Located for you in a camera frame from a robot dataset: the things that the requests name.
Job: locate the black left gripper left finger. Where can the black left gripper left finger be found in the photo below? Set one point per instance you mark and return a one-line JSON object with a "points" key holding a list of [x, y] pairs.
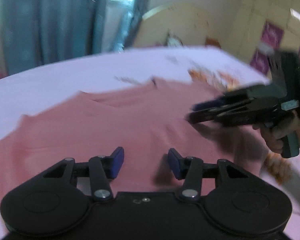
{"points": [[102, 169]]}

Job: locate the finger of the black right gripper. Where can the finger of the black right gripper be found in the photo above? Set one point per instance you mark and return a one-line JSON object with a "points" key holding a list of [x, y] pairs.
{"points": [[227, 116], [230, 100]]}

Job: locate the cream wardrobe with purple stickers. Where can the cream wardrobe with purple stickers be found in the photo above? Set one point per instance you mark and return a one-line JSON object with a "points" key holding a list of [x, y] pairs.
{"points": [[261, 26]]}

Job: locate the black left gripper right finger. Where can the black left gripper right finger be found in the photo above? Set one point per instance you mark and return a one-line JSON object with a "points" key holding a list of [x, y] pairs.
{"points": [[188, 169]]}

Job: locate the floral pink bed sheet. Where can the floral pink bed sheet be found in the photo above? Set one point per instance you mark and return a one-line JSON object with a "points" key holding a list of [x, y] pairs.
{"points": [[35, 90]]}

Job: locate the blue curtain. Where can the blue curtain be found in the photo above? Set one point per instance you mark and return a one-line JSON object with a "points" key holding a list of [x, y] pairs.
{"points": [[40, 32]]}

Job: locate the right hand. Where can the right hand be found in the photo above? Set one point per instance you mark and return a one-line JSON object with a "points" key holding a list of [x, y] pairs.
{"points": [[273, 136]]}

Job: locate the cream arched headboard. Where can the cream arched headboard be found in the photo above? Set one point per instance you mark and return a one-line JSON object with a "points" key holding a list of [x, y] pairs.
{"points": [[186, 21]]}

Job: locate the patterned pillow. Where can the patterned pillow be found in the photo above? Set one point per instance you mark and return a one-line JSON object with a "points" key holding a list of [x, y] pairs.
{"points": [[173, 40]]}

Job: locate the pink ribbed knit garment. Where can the pink ribbed knit garment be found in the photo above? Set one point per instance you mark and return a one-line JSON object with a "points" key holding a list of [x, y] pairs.
{"points": [[146, 121]]}

